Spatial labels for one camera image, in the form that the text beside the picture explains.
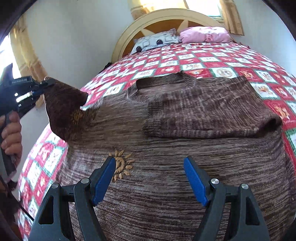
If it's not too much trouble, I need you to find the brown knitted sweater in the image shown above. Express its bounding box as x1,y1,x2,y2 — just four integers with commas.
45,72,295,240

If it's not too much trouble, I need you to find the person's left hand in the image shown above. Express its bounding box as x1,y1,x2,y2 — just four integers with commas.
1,111,23,167

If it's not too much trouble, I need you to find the yellow curtain at side window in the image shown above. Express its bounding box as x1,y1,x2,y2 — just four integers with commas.
9,14,48,108

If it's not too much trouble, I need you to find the side window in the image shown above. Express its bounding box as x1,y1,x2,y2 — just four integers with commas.
0,35,21,78

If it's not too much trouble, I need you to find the black object beside bed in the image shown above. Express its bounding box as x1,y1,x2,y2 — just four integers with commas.
102,62,112,71

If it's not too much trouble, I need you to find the red patchwork bed quilt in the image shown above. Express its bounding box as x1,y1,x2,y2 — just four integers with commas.
18,43,295,240

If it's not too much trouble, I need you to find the cream wooden headboard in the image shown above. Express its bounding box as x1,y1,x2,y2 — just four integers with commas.
111,8,222,63

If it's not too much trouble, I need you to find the grey patterned pillow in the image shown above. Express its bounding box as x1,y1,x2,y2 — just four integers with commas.
130,29,180,55

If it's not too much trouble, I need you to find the pink pillow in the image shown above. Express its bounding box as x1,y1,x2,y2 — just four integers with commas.
180,26,231,43

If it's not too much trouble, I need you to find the head window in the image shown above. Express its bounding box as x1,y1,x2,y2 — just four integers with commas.
139,0,222,17

